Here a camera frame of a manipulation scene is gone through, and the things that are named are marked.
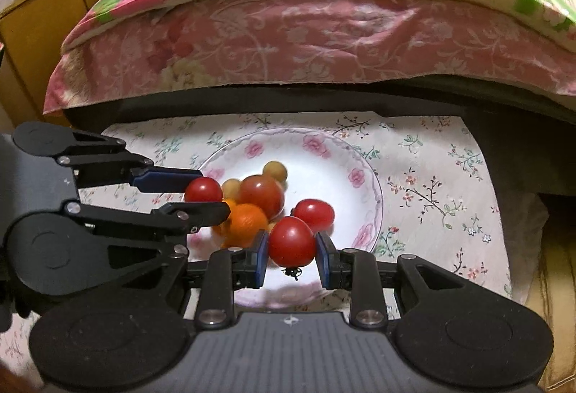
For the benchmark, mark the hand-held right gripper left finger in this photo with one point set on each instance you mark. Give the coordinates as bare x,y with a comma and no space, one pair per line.
262,259

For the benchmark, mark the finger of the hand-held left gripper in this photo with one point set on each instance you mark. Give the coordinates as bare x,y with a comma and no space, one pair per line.
166,180
198,213

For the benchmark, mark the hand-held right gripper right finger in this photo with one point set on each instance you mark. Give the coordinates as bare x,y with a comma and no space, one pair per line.
322,261

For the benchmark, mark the round red cherry tomato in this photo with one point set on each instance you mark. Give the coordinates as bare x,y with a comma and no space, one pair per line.
202,190
291,242

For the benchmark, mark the small round orange kumquat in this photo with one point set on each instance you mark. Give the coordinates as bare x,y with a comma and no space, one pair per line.
219,231

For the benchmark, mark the large orange kumquat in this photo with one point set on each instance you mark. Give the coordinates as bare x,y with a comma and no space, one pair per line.
245,224

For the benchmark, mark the oval red cherry tomato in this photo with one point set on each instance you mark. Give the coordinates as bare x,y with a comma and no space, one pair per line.
315,213

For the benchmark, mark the large dark red tomato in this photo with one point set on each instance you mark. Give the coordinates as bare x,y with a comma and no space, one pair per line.
261,195

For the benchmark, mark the white plate with pink flowers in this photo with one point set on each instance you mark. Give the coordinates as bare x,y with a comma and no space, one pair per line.
324,177

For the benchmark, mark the beige floral tablecloth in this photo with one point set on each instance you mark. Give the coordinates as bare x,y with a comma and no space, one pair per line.
427,159

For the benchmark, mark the yellow wooden cabinet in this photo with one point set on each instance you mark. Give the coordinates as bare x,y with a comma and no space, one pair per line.
36,24

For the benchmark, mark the pink floral bedsheet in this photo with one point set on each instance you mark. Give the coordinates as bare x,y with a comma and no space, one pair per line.
315,37

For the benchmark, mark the dark bed frame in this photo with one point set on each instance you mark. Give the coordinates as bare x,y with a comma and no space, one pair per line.
270,100

